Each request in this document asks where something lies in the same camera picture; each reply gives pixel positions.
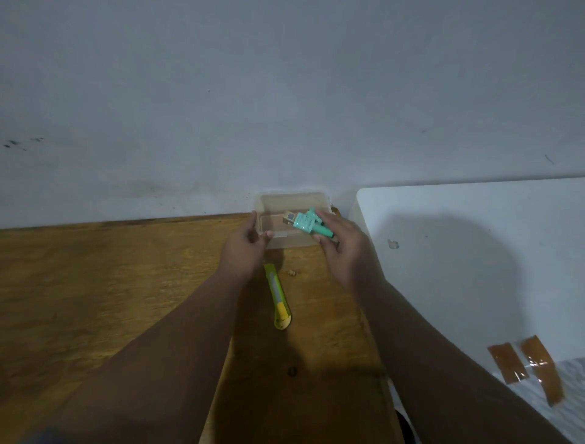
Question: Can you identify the person's right hand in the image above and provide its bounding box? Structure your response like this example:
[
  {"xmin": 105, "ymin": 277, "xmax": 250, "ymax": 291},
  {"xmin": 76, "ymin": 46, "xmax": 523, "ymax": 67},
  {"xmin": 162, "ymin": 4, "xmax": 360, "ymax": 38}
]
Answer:
[{"xmin": 314, "ymin": 209, "xmax": 387, "ymax": 296}]

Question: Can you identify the person's left hand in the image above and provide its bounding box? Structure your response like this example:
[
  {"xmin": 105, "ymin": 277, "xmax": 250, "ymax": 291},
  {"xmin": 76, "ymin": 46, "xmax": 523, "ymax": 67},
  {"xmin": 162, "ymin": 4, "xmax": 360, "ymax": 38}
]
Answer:
[{"xmin": 219, "ymin": 210, "xmax": 275, "ymax": 287}]

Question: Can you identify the person's left forearm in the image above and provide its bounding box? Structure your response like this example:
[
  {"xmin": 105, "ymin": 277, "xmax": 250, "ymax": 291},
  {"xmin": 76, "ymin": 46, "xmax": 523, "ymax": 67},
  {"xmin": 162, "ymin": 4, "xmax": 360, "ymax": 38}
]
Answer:
[{"xmin": 27, "ymin": 270, "xmax": 250, "ymax": 444}]

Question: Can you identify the person's right forearm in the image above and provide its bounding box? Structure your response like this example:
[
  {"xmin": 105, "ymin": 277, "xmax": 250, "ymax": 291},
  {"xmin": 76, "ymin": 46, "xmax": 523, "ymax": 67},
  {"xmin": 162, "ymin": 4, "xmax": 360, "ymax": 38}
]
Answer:
[{"xmin": 354, "ymin": 279, "xmax": 572, "ymax": 444}]

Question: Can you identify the green parts together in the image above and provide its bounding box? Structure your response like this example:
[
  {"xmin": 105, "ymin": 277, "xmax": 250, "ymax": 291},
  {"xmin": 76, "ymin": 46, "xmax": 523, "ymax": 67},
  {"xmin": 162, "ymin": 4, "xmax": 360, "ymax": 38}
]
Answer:
[{"xmin": 283, "ymin": 209, "xmax": 326, "ymax": 235}]

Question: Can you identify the clear plastic container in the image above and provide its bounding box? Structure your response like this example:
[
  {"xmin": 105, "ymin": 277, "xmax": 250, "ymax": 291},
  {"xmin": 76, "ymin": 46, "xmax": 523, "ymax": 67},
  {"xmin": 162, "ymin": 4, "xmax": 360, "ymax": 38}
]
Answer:
[{"xmin": 253, "ymin": 192, "xmax": 332, "ymax": 250}]

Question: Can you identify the yellow utility knife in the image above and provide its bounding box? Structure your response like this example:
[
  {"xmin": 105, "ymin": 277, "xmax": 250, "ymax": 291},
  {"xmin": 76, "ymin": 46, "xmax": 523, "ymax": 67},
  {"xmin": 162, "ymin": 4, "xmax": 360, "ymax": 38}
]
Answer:
[{"xmin": 263, "ymin": 263, "xmax": 293, "ymax": 330}]

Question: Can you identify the white cabinet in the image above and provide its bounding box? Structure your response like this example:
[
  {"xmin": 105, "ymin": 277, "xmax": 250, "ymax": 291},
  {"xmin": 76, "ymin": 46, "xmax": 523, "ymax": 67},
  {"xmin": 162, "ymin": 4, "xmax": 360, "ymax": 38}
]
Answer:
[{"xmin": 347, "ymin": 177, "xmax": 585, "ymax": 444}]

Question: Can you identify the short brown tape strip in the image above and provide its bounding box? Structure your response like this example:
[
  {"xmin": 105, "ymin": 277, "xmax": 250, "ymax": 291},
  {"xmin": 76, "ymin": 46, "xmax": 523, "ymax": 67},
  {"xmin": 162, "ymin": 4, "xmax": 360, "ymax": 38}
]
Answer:
[{"xmin": 487, "ymin": 342, "xmax": 531, "ymax": 385}]

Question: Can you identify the long brown tape strip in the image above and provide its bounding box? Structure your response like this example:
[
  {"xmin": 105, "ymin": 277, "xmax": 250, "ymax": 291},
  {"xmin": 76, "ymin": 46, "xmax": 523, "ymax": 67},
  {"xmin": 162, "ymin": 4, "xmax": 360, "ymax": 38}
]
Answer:
[{"xmin": 520, "ymin": 335, "xmax": 566, "ymax": 407}]

